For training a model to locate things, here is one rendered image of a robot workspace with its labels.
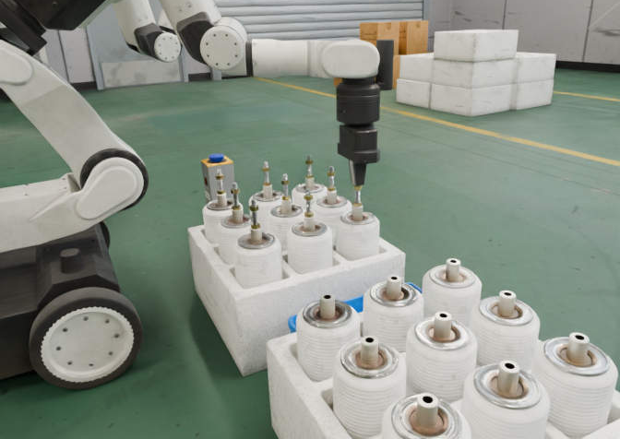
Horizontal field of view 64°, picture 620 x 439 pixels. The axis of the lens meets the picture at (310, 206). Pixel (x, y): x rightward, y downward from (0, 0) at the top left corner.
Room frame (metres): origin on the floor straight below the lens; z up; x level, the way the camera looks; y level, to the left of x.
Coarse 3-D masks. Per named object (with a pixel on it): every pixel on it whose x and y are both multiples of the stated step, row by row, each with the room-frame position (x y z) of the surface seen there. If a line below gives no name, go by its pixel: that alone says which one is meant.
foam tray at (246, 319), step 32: (192, 256) 1.13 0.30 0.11; (384, 256) 0.95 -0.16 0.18; (224, 288) 0.86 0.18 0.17; (256, 288) 0.84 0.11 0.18; (288, 288) 0.85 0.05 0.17; (320, 288) 0.88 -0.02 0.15; (352, 288) 0.91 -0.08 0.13; (224, 320) 0.89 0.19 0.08; (256, 320) 0.82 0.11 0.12; (256, 352) 0.81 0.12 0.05
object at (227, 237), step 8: (224, 232) 0.97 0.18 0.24; (232, 232) 0.96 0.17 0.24; (240, 232) 0.96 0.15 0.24; (248, 232) 0.97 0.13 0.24; (224, 240) 0.97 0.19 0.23; (232, 240) 0.96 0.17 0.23; (224, 248) 0.97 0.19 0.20; (232, 248) 0.96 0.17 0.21; (224, 256) 0.97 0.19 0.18; (232, 256) 0.96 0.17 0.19
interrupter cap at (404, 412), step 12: (408, 396) 0.45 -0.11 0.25; (396, 408) 0.44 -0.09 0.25; (408, 408) 0.44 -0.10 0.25; (444, 408) 0.44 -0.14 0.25; (396, 420) 0.42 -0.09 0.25; (408, 420) 0.42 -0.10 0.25; (444, 420) 0.42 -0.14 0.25; (456, 420) 0.42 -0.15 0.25; (408, 432) 0.40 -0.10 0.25; (420, 432) 0.40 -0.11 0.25; (432, 432) 0.40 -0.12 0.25; (444, 432) 0.40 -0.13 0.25; (456, 432) 0.40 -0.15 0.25
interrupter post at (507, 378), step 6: (504, 366) 0.47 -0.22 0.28; (510, 366) 0.47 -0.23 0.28; (516, 366) 0.47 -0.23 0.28; (498, 372) 0.47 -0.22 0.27; (504, 372) 0.46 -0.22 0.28; (510, 372) 0.46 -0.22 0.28; (516, 372) 0.46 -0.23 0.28; (498, 378) 0.47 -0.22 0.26; (504, 378) 0.46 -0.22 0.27; (510, 378) 0.46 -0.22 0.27; (516, 378) 0.46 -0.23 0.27; (498, 384) 0.47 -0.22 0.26; (504, 384) 0.46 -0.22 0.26; (510, 384) 0.46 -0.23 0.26; (516, 384) 0.46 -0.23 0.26; (504, 390) 0.46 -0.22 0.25; (510, 390) 0.46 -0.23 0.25; (516, 390) 0.46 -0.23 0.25
